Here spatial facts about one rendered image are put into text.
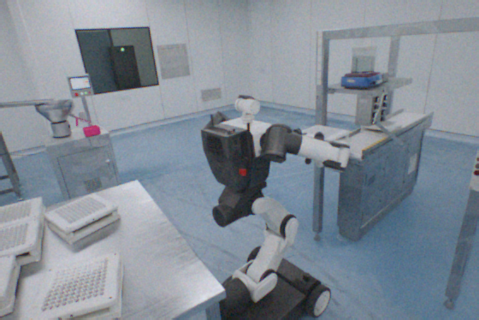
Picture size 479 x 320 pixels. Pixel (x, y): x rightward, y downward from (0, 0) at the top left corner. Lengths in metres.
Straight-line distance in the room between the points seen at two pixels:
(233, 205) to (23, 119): 5.34
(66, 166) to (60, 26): 3.30
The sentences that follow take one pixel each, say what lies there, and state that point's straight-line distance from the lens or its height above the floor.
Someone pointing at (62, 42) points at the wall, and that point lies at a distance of 6.39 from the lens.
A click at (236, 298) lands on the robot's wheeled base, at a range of 1.78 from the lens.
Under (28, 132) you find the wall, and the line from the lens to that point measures 6.45.
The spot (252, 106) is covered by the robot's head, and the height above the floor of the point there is 1.33.
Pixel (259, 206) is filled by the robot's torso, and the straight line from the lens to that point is 1.54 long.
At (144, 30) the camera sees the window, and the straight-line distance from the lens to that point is 6.78.
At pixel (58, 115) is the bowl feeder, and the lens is 3.77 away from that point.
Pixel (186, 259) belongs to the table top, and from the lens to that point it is 1.22.
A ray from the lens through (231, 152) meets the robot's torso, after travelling 1.29.
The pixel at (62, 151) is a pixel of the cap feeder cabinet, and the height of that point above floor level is 0.68.
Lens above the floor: 1.62
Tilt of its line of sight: 22 degrees down
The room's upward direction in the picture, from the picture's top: 4 degrees counter-clockwise
